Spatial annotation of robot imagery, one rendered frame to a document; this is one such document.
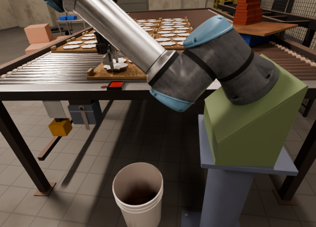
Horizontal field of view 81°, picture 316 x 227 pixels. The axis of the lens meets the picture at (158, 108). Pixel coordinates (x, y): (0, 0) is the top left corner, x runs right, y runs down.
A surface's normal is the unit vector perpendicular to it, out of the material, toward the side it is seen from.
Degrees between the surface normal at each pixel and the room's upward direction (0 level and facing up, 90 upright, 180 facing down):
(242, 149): 90
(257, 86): 74
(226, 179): 90
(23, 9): 90
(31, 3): 90
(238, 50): 67
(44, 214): 0
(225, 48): 78
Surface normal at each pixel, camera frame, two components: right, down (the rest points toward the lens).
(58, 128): -0.07, 0.54
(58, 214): -0.04, -0.84
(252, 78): -0.13, 0.18
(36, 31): 0.33, 0.50
